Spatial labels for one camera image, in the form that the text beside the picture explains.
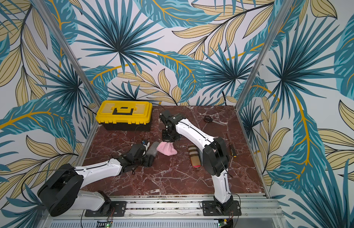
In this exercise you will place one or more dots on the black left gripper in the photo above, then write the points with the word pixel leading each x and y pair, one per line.
pixel 149 161

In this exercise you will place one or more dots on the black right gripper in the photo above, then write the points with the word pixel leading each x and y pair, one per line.
pixel 170 133

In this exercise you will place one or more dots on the pink microfibre cloth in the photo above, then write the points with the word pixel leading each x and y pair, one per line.
pixel 166 148

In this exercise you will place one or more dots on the tan round object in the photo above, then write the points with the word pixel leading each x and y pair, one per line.
pixel 194 156

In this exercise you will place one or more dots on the grey fabric eyeglass case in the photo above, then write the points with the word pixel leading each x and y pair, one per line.
pixel 152 150

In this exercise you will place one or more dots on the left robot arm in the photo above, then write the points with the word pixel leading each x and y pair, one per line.
pixel 63 190

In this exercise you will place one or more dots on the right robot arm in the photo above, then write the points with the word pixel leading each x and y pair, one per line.
pixel 215 157

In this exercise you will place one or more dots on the yellow black toolbox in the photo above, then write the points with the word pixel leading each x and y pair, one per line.
pixel 125 115

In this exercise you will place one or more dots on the black yellow screwdriver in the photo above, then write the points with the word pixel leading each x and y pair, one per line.
pixel 232 150

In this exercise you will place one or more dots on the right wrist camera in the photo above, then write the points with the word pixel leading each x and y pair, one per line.
pixel 166 117

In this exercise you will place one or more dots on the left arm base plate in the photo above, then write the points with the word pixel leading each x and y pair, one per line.
pixel 109 209

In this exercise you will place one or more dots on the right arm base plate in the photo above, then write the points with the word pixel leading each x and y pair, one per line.
pixel 215 208

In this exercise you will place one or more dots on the aluminium front rail frame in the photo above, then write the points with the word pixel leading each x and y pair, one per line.
pixel 176 211

